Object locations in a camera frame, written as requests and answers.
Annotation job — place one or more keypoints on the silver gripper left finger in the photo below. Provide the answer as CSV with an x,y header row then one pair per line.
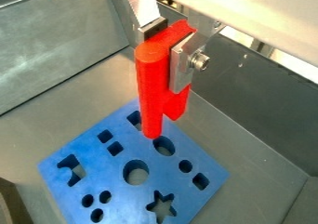
x,y
148,22

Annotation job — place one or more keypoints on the red square-circle peg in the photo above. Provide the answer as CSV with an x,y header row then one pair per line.
x,y
156,99

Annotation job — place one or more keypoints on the grey metal tray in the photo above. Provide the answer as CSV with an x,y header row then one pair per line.
x,y
67,74

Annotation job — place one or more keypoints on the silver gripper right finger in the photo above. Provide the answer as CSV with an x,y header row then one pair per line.
x,y
187,55

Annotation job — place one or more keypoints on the blue shape sorter board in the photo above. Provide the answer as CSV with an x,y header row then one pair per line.
x,y
114,177

